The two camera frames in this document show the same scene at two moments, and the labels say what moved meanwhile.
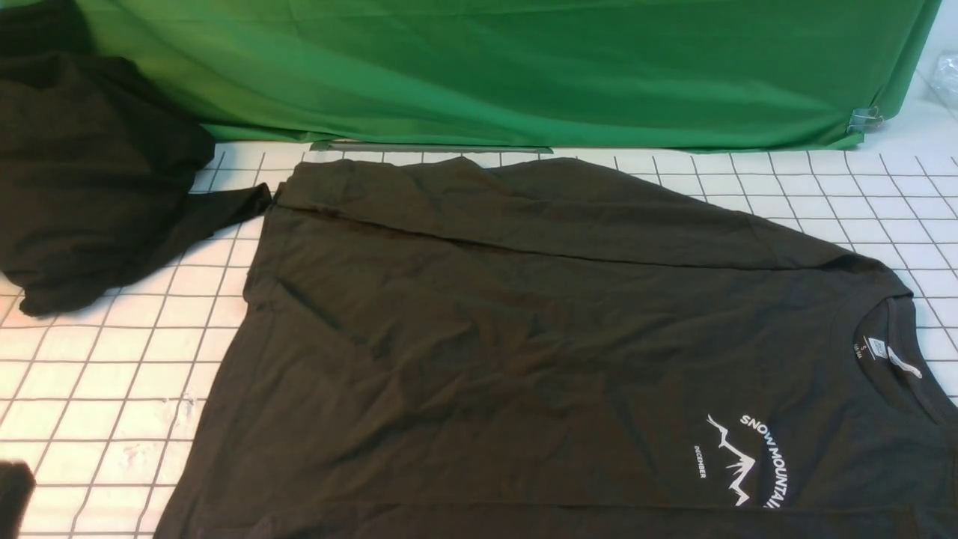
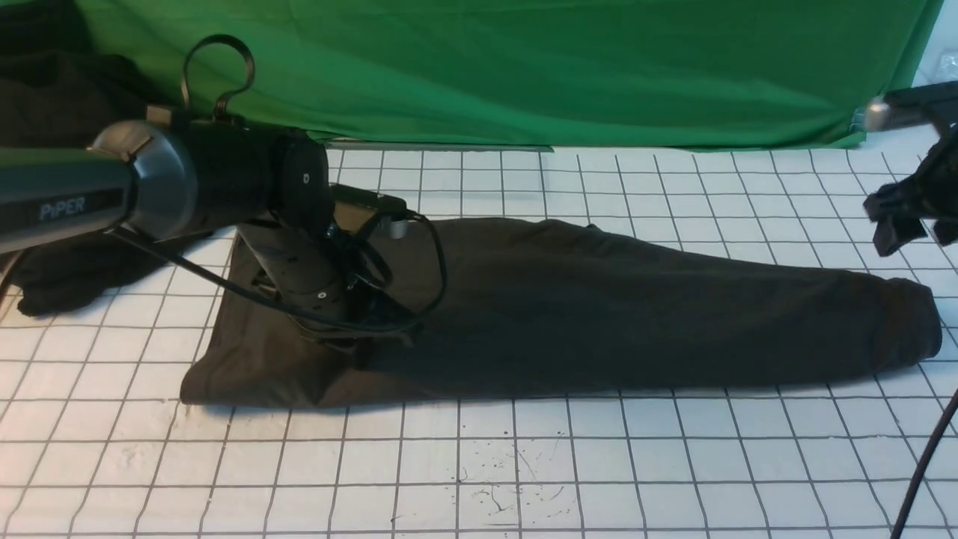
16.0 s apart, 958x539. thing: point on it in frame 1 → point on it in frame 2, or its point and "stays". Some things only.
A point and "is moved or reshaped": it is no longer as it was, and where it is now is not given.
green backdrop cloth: [650, 75] stays
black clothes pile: [96, 164] stays
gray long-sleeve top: [456, 347] is moved or reshaped
